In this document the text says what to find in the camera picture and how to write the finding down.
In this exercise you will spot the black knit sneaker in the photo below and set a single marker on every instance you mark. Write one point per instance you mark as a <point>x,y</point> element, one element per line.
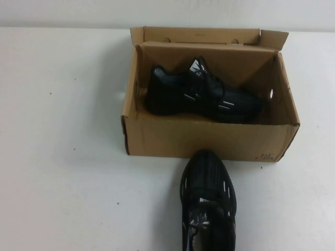
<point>167,96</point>
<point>206,177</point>

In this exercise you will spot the brown cardboard shoe box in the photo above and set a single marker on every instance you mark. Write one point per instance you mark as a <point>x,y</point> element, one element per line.
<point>196,141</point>

